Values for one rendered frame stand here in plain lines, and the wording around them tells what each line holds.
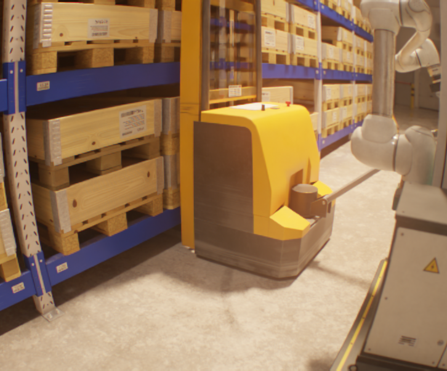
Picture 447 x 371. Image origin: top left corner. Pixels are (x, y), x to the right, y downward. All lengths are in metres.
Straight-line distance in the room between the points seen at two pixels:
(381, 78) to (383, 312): 0.91
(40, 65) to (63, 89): 0.20
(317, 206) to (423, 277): 1.43
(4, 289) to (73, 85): 1.03
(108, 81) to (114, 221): 0.75
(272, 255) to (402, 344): 1.23
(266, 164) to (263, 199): 0.19
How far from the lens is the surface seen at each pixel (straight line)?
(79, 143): 1.92
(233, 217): 2.24
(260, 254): 2.24
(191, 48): 2.30
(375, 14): 1.65
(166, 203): 2.50
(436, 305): 1.12
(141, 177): 2.26
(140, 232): 2.36
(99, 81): 1.97
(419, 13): 1.61
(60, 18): 1.81
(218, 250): 2.38
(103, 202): 2.08
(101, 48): 1.96
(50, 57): 1.76
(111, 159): 2.08
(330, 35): 5.84
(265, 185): 2.08
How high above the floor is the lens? 1.18
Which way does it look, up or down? 17 degrees down
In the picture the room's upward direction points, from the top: straight up
